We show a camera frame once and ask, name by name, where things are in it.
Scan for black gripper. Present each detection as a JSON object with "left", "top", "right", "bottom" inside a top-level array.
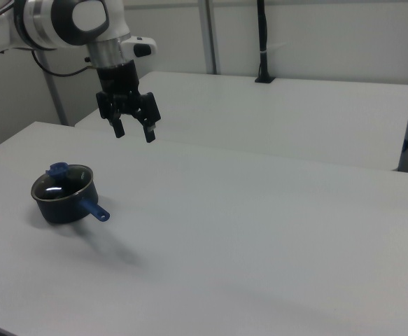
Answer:
[{"left": 95, "top": 59, "right": 162, "bottom": 144}]

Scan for glass lid with blue knob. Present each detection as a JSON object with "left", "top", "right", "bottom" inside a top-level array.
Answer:
[{"left": 31, "top": 161, "right": 93, "bottom": 201}]

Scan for black pole with clamp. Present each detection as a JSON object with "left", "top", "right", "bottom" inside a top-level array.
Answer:
[{"left": 254, "top": 0, "right": 277, "bottom": 84}]

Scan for white table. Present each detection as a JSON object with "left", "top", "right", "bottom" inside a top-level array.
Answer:
[{"left": 74, "top": 71, "right": 408, "bottom": 172}]

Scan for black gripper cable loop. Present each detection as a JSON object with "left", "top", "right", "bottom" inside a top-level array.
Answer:
[{"left": 31, "top": 50, "right": 93, "bottom": 78}]

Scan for dark saucepan with blue handle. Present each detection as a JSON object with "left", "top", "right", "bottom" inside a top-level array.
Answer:
[{"left": 31, "top": 164, "right": 111, "bottom": 225}]

